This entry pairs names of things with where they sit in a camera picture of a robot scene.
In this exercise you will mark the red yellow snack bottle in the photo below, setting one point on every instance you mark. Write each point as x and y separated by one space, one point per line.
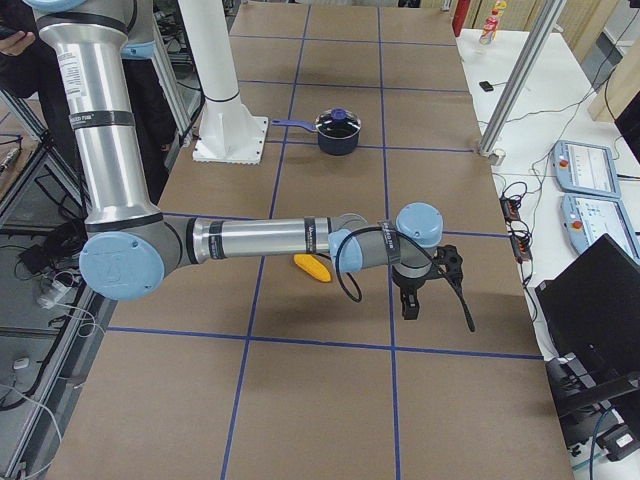
491 23

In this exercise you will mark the white camera pillar base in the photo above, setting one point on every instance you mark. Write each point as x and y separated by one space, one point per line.
228 132

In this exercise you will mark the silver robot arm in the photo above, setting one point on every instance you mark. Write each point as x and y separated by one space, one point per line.
132 247

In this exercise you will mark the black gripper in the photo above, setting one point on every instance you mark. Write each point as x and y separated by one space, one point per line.
407 285

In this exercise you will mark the yellow corn cob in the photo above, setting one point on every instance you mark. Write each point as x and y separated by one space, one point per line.
312 267

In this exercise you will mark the aluminium frame post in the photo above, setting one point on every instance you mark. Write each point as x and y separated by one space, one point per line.
533 46

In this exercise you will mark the far blue teach pendant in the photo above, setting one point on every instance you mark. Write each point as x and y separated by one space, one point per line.
585 168

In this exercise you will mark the black computer monitor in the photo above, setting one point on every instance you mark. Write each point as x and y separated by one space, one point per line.
592 308

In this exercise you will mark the small black square device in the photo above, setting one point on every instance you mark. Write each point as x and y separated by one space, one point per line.
486 86

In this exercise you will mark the blue teach pendant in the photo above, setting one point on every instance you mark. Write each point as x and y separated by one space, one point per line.
585 168
586 218

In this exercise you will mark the near blue teach pendant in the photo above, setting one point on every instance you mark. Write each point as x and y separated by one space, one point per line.
586 218

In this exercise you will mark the person in black shirt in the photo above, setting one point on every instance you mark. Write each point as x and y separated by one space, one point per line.
29 66

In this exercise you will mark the dark blue saucepan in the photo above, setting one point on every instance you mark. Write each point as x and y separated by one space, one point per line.
336 147

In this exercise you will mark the glass pot lid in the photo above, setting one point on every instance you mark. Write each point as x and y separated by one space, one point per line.
338 123

